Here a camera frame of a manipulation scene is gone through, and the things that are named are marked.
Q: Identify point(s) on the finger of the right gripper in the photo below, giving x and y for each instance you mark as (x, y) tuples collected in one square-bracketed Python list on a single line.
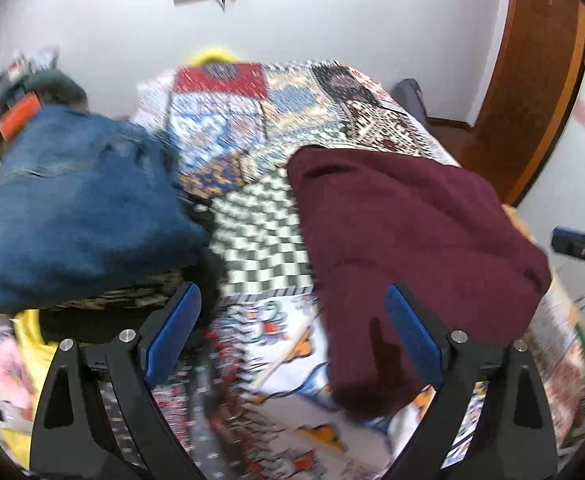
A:
[(568, 234)]

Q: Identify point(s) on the grey bag on floor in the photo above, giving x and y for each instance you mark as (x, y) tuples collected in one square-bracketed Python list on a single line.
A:
[(407, 93)]

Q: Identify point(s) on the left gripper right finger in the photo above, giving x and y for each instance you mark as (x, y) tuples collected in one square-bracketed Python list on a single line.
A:
[(514, 437)]

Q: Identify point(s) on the wooden wardrobe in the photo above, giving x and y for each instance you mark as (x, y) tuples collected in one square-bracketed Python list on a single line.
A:
[(535, 81)]

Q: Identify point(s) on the orange box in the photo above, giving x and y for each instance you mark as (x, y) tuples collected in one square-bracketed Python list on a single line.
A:
[(17, 116)]

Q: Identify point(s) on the yellow headboard object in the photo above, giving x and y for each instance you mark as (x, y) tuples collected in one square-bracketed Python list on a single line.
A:
[(212, 55)]

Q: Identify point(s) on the blue folded jeans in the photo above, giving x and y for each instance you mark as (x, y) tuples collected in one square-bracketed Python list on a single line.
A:
[(89, 204)]

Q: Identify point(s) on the dark grey clothing bundle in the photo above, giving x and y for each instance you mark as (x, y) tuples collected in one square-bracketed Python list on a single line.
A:
[(55, 87)]

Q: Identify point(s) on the patchwork patterned bedspread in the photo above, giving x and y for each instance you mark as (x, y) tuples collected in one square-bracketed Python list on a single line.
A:
[(250, 396)]

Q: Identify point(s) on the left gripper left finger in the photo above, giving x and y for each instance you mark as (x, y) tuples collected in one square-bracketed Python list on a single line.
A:
[(97, 417)]

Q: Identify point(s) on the maroon button shirt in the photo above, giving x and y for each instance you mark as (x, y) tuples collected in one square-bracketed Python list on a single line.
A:
[(373, 219)]

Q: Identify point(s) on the black patterned folded garment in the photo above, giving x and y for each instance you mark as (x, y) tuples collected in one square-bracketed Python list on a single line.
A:
[(137, 304)]

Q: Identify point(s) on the yellow garment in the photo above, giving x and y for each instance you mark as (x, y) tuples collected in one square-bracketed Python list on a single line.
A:
[(37, 354)]

